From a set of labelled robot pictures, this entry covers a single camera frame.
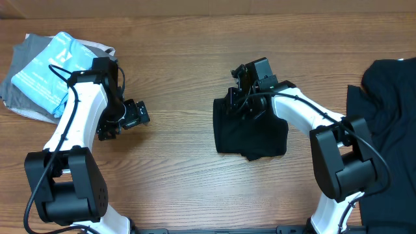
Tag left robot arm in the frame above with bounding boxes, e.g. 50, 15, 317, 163
23, 57, 150, 234

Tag folded dark grey shirt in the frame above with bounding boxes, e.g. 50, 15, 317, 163
1, 32, 117, 124

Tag pile of black clothes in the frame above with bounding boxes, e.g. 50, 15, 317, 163
346, 58, 415, 233

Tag black polo shirt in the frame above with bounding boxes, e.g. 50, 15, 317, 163
213, 99, 289, 161

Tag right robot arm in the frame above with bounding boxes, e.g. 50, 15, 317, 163
226, 57, 380, 233

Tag folded light blue shirt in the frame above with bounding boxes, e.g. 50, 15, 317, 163
11, 32, 96, 118

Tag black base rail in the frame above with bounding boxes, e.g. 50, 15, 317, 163
133, 226, 312, 234

